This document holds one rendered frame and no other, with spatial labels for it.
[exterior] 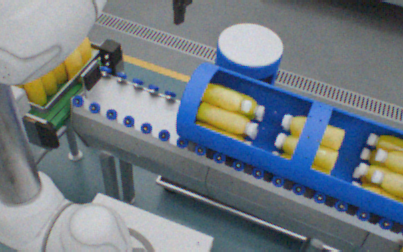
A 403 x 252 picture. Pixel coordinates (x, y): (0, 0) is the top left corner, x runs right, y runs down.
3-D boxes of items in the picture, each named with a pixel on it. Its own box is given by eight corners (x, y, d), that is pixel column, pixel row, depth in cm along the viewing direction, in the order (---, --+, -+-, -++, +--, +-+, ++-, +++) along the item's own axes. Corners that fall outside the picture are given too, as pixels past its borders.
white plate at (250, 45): (208, 29, 198) (208, 32, 199) (234, 71, 182) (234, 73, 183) (265, 18, 206) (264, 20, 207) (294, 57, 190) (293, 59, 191)
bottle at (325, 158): (331, 167, 151) (278, 148, 155) (339, 148, 149) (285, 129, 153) (331, 174, 145) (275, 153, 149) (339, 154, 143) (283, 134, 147)
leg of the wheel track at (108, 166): (118, 226, 248) (108, 160, 200) (109, 222, 249) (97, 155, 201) (124, 218, 252) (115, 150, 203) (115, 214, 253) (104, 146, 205)
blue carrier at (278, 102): (417, 249, 146) (463, 200, 125) (172, 151, 164) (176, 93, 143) (424, 185, 164) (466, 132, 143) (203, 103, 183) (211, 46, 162)
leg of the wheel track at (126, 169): (131, 206, 257) (124, 138, 208) (122, 202, 258) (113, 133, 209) (136, 198, 260) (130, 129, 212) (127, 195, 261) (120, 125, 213)
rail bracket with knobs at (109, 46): (112, 73, 196) (110, 55, 188) (98, 67, 198) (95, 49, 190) (123, 59, 202) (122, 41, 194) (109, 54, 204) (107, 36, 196)
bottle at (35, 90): (29, 96, 185) (18, 61, 170) (47, 94, 186) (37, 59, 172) (29, 108, 180) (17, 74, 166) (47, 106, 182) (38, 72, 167)
